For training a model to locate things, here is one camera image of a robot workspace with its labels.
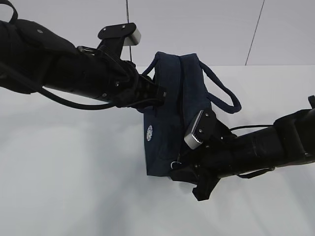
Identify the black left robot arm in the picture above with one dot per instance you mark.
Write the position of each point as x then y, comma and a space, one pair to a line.
34, 59

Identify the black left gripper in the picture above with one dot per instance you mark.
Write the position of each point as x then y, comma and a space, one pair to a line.
135, 90

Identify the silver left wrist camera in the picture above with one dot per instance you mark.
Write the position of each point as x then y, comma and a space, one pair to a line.
115, 37

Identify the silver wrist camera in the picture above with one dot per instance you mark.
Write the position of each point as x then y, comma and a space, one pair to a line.
201, 128
115, 37

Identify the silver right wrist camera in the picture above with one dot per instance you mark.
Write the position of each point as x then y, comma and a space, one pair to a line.
201, 128

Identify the navy blue lunch bag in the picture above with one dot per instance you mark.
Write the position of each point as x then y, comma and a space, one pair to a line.
186, 94

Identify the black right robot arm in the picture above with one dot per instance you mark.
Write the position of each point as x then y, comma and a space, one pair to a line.
289, 141

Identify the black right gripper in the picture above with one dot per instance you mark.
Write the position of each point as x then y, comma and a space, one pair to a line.
216, 156

